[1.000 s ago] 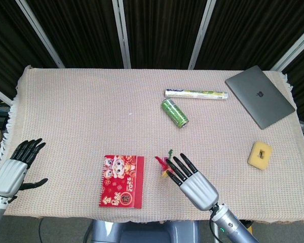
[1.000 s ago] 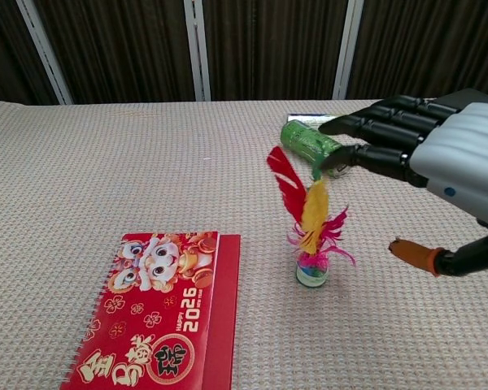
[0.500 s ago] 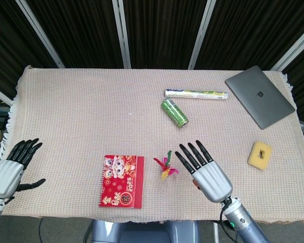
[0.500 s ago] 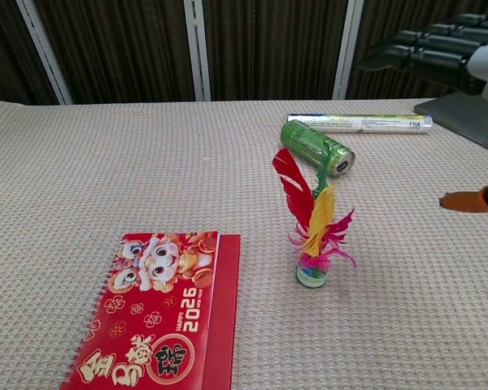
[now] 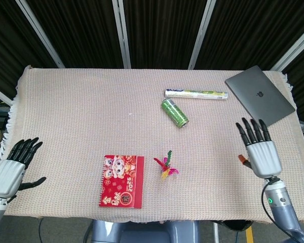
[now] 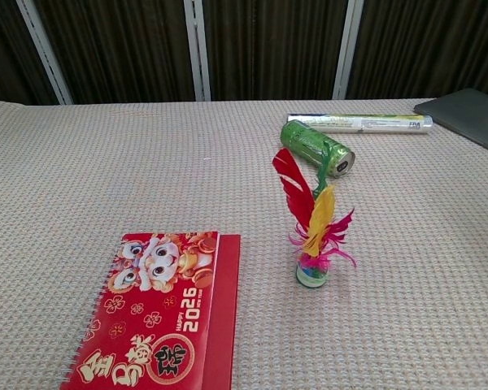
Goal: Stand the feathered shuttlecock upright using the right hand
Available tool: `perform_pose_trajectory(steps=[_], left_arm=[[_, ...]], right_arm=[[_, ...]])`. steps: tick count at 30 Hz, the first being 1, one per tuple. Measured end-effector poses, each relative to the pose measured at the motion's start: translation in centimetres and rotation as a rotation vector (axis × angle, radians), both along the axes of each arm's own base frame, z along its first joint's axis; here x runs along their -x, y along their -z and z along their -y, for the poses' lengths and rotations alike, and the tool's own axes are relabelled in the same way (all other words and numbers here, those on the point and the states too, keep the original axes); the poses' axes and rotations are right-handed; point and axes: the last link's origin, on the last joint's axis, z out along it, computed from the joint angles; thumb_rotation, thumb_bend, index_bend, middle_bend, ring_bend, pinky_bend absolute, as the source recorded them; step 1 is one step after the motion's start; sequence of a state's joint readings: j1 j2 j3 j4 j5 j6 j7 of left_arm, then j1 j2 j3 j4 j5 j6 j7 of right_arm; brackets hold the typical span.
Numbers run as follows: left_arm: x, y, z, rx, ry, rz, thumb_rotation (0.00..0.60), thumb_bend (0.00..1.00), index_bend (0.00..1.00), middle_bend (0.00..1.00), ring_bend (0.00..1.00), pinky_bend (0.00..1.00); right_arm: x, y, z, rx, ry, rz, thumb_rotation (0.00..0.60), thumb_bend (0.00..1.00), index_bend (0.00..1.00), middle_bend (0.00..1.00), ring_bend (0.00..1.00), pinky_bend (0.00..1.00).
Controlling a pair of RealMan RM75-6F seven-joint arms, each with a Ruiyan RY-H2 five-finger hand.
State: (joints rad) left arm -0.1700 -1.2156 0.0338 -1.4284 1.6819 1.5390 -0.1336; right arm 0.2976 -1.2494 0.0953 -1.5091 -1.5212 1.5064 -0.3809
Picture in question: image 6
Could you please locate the green drink can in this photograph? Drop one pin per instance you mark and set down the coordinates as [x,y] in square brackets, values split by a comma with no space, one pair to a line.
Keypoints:
[305,142]

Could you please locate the dark grey laptop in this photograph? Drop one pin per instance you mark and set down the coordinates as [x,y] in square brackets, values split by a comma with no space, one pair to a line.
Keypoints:
[467,115]

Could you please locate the white slotted wall rail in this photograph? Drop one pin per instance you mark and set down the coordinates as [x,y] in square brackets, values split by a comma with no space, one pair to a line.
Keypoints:
[197,48]
[44,50]
[347,48]

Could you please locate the beige woven tablecloth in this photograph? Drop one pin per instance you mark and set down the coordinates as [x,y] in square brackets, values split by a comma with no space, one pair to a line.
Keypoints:
[105,170]

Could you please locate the silver white tube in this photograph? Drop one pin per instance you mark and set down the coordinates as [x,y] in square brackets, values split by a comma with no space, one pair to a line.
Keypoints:
[374,123]

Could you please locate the red 2026 desk calendar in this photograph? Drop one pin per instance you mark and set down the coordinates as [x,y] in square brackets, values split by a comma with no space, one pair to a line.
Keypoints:
[162,317]

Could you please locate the colourful feather shuttlecock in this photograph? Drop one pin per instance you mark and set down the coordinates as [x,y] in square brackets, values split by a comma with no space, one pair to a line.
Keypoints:
[315,227]

